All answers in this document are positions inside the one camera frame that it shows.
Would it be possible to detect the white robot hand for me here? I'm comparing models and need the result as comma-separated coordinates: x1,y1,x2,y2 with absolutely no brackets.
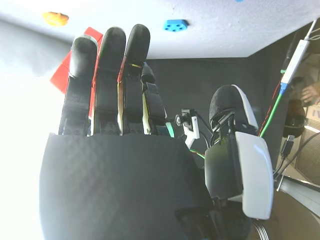
38,23,275,240

